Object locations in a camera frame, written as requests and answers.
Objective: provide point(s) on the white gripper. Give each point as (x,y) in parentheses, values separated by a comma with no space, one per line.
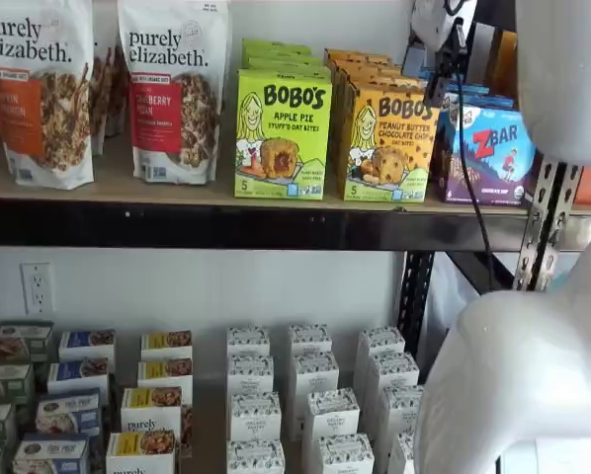
(444,22)

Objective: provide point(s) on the white patterned-top carton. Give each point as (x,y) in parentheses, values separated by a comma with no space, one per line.
(394,380)
(250,375)
(346,454)
(254,417)
(401,454)
(401,419)
(255,456)
(248,340)
(331,419)
(310,339)
(382,345)
(315,375)

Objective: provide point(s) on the granola bag red label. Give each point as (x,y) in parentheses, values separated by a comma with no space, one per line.
(174,113)

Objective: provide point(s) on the white yellow granola box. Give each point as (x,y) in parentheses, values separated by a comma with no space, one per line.
(151,412)
(167,344)
(164,375)
(141,454)

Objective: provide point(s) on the orange Bobo's peanut butter box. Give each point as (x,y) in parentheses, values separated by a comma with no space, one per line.
(360,54)
(369,66)
(374,76)
(389,163)

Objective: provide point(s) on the green Bobo's apple pie box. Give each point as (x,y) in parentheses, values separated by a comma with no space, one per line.
(283,143)
(280,54)
(276,44)
(285,64)

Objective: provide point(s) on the white plastic sheet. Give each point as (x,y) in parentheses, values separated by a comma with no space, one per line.
(444,306)

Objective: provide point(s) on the blue purple Zbar box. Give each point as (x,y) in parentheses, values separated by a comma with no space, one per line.
(488,101)
(493,158)
(473,90)

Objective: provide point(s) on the black metal shelf rack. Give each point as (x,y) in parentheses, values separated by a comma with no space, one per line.
(226,224)
(565,197)

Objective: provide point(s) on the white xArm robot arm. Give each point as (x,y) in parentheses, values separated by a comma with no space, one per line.
(523,370)

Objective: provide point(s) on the wooden shelf board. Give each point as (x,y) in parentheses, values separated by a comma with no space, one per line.
(112,190)

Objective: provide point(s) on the white blue granola box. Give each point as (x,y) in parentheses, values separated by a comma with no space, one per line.
(68,412)
(51,454)
(78,376)
(87,344)

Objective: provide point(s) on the granola bag orange label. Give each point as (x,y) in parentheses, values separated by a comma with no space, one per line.
(108,99)
(38,108)

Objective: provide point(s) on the white wall outlet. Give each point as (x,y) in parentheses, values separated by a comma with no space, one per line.
(37,288)

